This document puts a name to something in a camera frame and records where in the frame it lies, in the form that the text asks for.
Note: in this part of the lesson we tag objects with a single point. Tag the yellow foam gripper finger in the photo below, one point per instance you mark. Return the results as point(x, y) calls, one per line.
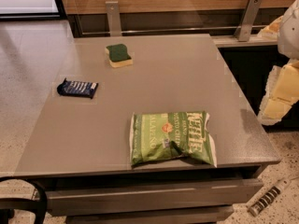
point(281, 93)
point(271, 31)

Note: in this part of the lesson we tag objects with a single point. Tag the green and yellow sponge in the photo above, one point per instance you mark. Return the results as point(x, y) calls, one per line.
point(118, 55)

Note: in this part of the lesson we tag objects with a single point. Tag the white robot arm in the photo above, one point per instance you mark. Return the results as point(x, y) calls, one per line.
point(288, 34)

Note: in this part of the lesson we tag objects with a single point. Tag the white power strip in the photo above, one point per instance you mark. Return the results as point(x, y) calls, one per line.
point(269, 197)

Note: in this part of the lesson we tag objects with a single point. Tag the green jalapeno chips bag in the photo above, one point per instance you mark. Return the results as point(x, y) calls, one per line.
point(169, 136)

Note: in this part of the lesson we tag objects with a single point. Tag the blue candy bar wrapper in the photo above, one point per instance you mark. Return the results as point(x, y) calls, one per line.
point(77, 88)

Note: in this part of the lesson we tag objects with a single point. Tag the grey table drawer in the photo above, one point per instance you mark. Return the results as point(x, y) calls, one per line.
point(151, 197)

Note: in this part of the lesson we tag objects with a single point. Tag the black chair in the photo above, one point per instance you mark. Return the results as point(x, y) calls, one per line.
point(37, 207)

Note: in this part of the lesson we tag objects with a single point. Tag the right metal wall bracket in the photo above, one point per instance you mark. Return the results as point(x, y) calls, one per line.
point(243, 30)

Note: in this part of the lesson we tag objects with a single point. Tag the metal wall bracket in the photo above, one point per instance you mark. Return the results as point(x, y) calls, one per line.
point(243, 30)
point(113, 18)

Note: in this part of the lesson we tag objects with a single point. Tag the left metal wall bracket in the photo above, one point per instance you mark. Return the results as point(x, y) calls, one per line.
point(113, 18)

